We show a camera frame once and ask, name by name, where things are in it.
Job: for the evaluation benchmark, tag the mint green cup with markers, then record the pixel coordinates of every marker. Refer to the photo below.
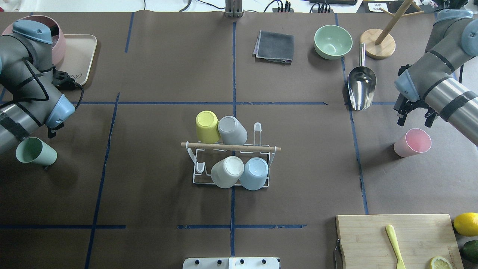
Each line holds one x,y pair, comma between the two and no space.
33,150

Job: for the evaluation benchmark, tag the light blue cup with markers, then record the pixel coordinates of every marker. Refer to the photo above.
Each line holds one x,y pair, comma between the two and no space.
255,174

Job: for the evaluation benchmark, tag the metal scoop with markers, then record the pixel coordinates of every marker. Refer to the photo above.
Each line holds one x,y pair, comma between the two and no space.
361,83

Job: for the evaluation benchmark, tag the white cup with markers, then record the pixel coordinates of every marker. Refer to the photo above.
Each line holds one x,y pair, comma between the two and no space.
227,172

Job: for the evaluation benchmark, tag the white wire cup rack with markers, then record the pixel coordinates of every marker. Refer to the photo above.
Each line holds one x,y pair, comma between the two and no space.
204,156

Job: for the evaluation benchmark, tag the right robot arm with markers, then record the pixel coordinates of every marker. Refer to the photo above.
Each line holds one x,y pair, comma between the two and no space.
429,83

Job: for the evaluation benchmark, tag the grey folded cloth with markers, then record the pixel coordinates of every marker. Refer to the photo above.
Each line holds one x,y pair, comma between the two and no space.
274,47

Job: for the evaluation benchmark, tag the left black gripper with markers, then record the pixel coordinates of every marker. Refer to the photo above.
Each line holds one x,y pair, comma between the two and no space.
52,132

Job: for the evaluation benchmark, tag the grey cup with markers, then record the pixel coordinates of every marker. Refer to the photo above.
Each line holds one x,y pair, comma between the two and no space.
232,131

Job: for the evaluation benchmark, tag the pink cup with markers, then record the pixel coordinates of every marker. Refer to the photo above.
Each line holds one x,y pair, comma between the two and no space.
415,141

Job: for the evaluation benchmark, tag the yellow cup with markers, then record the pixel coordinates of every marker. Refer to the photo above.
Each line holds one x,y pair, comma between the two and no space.
206,127

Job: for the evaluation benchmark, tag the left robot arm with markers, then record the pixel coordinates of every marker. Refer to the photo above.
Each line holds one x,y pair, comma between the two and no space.
27,73

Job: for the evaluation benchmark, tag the wooden mug tree stand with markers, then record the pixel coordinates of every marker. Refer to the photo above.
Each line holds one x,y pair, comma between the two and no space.
378,43

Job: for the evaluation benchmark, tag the mint green bowl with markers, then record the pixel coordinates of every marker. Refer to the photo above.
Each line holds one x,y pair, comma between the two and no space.
332,42

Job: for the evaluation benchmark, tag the green avocado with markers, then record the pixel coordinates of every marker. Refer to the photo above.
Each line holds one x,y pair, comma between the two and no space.
469,251

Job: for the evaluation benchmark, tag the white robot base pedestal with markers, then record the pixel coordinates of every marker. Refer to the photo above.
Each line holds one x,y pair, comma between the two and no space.
232,263

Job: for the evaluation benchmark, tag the pink bowl with ice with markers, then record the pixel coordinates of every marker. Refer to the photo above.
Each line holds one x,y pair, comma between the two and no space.
56,41

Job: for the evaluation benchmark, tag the lemon slice front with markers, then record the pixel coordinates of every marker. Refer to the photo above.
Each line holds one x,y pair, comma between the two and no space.
439,262

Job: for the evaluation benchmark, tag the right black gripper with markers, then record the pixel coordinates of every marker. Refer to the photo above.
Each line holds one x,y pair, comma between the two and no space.
402,108

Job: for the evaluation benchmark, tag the bamboo cutting board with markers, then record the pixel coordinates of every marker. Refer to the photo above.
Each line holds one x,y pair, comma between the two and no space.
369,241

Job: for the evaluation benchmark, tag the beige rabbit tray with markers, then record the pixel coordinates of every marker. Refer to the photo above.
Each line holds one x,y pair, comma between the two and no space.
78,58

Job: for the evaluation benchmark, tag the yellow lemon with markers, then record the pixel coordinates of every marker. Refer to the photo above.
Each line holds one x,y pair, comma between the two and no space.
466,224

